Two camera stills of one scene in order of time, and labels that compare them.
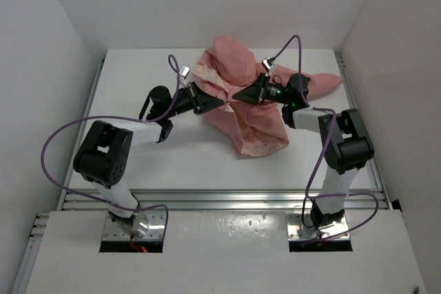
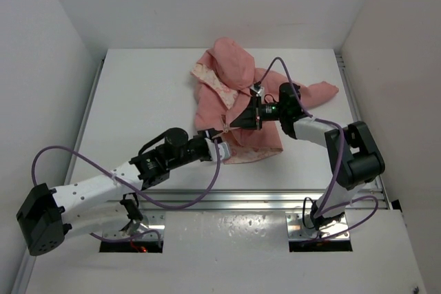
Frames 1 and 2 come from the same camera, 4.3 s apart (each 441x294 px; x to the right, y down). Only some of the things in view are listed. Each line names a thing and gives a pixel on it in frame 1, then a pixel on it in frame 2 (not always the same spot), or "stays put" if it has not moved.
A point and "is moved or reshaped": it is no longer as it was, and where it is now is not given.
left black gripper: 206,101 → 204,141
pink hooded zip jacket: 231,66 is moved or reshaped
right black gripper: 251,93 → 247,120
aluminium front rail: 221,200 stays put
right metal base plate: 297,231 stays put
